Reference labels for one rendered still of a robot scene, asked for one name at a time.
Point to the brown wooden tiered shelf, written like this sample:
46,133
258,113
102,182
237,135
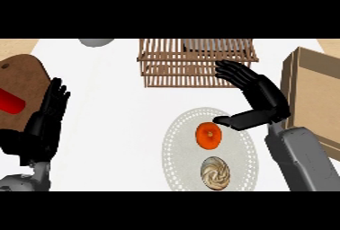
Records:
176,64

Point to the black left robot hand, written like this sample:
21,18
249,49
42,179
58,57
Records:
42,125

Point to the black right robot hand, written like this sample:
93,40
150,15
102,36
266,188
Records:
261,99

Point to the tan wooden cabinet door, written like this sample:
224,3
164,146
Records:
315,95

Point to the orange squash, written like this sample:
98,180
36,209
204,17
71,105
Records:
209,135

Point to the red cylindrical can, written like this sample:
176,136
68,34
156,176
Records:
11,102

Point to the beige swirled cupcake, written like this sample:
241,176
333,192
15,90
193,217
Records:
215,173

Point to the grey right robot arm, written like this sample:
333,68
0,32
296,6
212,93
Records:
300,158

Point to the white oval lace placemat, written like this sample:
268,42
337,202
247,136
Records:
185,155

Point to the brown wooden cutting board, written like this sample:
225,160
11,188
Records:
23,92

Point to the grey round bowl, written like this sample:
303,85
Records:
95,42

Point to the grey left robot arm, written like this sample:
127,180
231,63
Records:
27,177

